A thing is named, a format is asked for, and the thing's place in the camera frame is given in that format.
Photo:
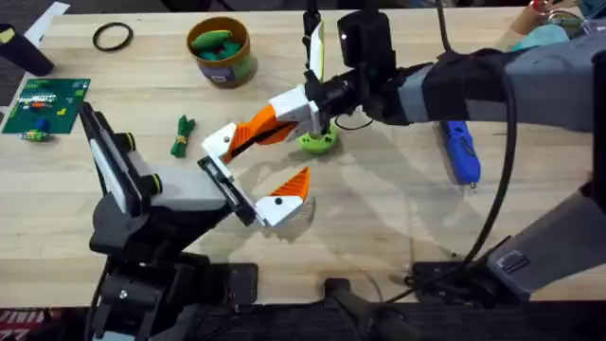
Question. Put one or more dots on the white paper strip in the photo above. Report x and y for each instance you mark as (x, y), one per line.
(47, 21)

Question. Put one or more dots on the green board with blocks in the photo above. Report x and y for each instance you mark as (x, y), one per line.
(47, 106)

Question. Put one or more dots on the green vegetable toy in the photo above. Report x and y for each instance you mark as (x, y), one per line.
(182, 137)

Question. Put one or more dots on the wrist flat plate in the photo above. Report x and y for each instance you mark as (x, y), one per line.
(316, 49)
(111, 161)

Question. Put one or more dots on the orange ribbed wedge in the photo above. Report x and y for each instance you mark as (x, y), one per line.
(240, 137)

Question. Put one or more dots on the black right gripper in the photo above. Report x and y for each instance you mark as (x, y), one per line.
(364, 95)

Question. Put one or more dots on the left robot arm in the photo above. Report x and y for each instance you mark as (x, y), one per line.
(137, 232)

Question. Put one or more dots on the green disc with holes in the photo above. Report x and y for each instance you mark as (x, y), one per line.
(322, 142)

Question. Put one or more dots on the black cylinder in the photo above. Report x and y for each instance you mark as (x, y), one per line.
(23, 54)

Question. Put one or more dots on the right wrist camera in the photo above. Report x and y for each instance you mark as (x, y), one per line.
(367, 38)

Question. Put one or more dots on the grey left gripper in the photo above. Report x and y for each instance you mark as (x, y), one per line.
(189, 189)

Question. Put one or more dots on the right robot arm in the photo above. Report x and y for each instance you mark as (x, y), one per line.
(544, 80)

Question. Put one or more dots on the black camera stand foot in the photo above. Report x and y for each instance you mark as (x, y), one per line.
(350, 303)

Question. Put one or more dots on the cardboard tube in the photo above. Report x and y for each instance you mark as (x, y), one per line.
(525, 21)

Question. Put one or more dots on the right wrist flat plate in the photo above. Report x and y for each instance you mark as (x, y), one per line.
(316, 49)

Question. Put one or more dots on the brown tub with green toys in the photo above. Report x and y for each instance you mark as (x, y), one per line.
(222, 57)

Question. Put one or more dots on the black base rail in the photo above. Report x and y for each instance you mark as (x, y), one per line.
(473, 322)

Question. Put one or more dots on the left wrist flat plate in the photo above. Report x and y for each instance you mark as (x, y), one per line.
(111, 161)

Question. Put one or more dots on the teal cloth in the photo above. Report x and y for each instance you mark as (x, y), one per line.
(544, 37)

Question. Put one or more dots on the small green toy block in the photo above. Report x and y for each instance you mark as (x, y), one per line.
(34, 136)

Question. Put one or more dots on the blue electric screwdriver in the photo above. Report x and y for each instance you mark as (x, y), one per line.
(459, 151)

